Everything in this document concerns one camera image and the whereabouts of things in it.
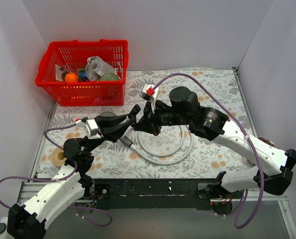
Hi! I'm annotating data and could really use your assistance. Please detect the brown tape roll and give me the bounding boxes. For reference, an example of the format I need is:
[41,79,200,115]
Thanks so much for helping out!
[49,148,66,167]

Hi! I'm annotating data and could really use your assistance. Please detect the black pipe fitting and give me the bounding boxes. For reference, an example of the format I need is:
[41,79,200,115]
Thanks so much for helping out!
[128,104,141,127]

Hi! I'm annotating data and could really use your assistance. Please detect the orange fruit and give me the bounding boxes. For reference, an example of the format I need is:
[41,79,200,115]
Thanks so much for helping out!
[64,72,79,83]

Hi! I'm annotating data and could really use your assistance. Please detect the grey shower head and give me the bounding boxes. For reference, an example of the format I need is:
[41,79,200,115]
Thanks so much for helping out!
[96,112,130,147]

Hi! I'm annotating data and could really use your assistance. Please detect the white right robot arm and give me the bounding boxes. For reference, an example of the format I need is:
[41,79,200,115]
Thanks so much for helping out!
[134,85,296,198]

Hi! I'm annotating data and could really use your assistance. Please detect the green round fruit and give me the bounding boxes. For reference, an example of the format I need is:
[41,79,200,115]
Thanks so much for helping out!
[100,73,121,81]

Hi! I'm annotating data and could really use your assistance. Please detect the white box device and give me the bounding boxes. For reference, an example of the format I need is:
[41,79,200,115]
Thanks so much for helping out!
[0,217,8,239]

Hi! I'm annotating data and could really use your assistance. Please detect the crumpled grey paper bag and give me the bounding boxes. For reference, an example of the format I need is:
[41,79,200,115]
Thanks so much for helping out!
[85,56,115,81]

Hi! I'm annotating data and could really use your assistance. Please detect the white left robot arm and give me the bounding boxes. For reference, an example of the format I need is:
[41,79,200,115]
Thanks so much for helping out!
[6,113,136,239]

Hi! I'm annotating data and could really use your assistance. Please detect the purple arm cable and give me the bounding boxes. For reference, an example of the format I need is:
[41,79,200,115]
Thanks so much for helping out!
[154,73,265,229]
[0,123,112,227]

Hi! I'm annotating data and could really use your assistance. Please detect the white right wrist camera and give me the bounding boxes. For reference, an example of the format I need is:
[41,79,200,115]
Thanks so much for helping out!
[139,84,159,113]

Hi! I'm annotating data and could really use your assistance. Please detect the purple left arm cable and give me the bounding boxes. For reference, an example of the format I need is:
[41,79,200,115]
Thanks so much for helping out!
[0,123,112,227]

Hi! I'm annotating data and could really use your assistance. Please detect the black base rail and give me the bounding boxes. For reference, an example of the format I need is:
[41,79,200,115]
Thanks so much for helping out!
[95,178,214,210]

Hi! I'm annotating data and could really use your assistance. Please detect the grey shower hose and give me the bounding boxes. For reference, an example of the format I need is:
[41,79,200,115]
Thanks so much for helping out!
[124,124,195,165]

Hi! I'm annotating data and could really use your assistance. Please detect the red plastic basket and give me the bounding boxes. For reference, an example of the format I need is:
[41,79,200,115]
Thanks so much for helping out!
[35,39,129,107]

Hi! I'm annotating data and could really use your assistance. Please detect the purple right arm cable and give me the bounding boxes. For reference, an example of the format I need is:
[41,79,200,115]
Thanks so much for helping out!
[154,73,265,229]

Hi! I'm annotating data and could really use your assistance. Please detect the floral table mat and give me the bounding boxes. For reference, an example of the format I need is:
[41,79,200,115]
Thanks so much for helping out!
[35,69,253,179]

